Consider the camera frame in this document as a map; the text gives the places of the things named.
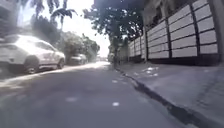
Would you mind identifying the large dark tree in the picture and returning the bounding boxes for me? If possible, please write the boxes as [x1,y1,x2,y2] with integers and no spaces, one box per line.
[82,0,148,69]

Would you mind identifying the dark kerb gutter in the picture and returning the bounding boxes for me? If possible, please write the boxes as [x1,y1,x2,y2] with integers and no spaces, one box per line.
[114,67,224,128]

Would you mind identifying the green bushy trees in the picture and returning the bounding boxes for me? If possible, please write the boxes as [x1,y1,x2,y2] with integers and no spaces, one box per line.
[31,14,101,64]

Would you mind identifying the grey car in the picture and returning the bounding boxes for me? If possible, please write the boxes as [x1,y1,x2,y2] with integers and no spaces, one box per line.
[68,53,89,66]

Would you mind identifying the grey asphalt road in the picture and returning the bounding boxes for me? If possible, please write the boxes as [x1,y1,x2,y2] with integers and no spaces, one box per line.
[0,61,201,128]

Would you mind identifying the palm tree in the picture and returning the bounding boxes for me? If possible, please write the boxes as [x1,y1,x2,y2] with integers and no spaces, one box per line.
[49,7,78,33]

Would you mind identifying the white car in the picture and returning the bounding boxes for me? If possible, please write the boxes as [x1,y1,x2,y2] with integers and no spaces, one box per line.
[0,34,67,75]

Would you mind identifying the white slatted fence wall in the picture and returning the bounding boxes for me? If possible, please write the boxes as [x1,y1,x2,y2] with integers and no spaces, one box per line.
[117,0,224,66]

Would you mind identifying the grey concrete pavement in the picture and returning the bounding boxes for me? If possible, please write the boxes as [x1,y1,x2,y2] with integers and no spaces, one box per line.
[115,61,224,128]

